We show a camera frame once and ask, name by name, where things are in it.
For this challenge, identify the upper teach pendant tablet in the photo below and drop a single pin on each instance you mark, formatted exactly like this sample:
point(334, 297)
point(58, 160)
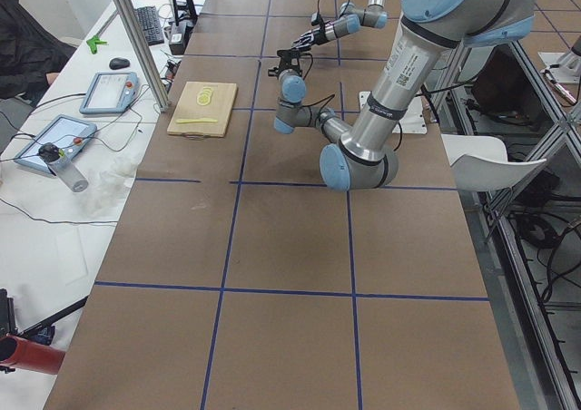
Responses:
point(110, 93)

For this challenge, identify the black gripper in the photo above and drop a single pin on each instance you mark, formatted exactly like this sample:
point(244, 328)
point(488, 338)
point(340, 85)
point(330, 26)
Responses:
point(325, 32)
point(287, 66)

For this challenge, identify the clear water bottle black cap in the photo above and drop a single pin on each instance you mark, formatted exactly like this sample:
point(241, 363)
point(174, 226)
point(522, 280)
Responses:
point(62, 167)

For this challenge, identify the black keyboard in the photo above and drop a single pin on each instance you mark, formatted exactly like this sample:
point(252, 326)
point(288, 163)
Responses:
point(149, 21)

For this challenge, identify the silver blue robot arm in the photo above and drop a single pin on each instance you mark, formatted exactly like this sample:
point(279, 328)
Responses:
point(357, 156)
point(351, 18)

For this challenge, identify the black computer mouse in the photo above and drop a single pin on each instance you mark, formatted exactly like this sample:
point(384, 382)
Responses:
point(118, 63)

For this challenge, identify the yellow plastic knife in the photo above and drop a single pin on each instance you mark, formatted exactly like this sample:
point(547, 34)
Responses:
point(196, 120)

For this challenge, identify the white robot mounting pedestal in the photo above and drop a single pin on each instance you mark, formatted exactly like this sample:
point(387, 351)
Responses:
point(414, 121)

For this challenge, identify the lower teach pendant tablet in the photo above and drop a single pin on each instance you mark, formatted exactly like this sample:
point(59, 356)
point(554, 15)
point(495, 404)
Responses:
point(66, 133)

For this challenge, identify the red cylinder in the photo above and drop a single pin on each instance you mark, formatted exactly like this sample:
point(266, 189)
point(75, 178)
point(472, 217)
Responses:
point(20, 353)

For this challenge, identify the white plastic chair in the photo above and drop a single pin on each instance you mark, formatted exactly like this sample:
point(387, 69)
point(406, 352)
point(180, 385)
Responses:
point(480, 163)

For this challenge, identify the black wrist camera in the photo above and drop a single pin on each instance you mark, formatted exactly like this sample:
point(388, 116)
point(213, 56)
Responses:
point(316, 19)
point(290, 54)

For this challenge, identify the teach pendant tablet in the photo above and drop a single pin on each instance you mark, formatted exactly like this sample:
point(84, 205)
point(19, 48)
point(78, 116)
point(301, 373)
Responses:
point(110, 93)
point(66, 133)

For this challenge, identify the person in black jacket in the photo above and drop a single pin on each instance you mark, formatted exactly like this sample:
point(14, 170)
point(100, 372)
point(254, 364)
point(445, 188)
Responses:
point(31, 58)

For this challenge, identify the wooden cutting board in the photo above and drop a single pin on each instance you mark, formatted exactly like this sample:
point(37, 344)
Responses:
point(223, 97)

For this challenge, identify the aluminium frame post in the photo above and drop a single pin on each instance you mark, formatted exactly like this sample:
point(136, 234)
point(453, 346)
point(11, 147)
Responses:
point(143, 53)

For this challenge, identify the green plastic clamp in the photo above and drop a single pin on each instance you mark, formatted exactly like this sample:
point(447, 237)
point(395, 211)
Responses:
point(94, 42)

